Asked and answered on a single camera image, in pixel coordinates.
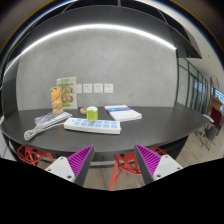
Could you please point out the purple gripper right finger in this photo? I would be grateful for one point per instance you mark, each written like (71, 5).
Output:
(167, 165)

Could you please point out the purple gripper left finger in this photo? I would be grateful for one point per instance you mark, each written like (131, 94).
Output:
(75, 167)

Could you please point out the green white charger plug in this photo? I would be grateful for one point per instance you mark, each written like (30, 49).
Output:
(92, 113)

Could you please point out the red metal chair middle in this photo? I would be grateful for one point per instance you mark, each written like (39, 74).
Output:
(128, 163)

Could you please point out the red metal chair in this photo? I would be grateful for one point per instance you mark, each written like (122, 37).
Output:
(32, 156)
(128, 163)

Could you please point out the white blue power strip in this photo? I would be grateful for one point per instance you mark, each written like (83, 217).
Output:
(99, 126)

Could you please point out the red metal chair left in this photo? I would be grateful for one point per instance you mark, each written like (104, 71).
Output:
(32, 156)

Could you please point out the patterned grey pouch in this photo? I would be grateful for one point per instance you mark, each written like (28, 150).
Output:
(51, 119)

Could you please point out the stack of white blue booklets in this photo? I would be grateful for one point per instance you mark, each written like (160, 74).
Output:
(122, 113)

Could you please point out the grey chair in background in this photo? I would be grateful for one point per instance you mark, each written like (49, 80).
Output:
(208, 136)

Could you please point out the green menu sign stand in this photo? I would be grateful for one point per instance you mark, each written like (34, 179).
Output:
(68, 92)

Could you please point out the white wall socket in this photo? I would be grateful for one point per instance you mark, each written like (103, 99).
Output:
(108, 88)
(87, 88)
(79, 88)
(98, 87)

